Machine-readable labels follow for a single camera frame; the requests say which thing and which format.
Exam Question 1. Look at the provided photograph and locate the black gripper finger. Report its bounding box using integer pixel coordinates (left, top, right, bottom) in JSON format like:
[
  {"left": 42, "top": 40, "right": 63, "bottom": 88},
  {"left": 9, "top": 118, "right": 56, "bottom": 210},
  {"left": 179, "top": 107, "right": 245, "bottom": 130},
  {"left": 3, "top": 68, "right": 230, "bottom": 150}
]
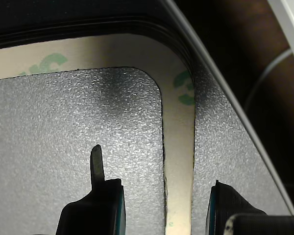
[
  {"left": 205, "top": 180, "right": 294, "bottom": 235},
  {"left": 55, "top": 144, "right": 127, "bottom": 235}
]

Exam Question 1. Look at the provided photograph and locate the gray foam mat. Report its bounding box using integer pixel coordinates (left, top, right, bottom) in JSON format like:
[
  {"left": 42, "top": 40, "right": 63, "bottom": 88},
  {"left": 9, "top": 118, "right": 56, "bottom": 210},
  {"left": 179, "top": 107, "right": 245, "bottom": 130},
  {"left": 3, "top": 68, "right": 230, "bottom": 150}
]
[{"left": 0, "top": 0, "right": 294, "bottom": 235}]

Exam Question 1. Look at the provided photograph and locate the white cable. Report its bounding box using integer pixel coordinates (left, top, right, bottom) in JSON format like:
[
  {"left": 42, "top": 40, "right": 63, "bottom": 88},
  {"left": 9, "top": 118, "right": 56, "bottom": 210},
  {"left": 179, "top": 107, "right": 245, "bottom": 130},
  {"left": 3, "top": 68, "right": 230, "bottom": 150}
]
[{"left": 244, "top": 48, "right": 294, "bottom": 113}]

